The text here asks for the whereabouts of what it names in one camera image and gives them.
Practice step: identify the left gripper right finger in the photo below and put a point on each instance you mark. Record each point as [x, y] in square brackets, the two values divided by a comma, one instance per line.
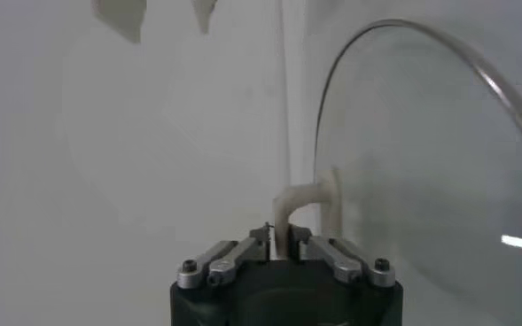
[340, 261]

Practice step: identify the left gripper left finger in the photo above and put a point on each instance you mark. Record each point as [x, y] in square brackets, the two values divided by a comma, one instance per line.
[225, 261]

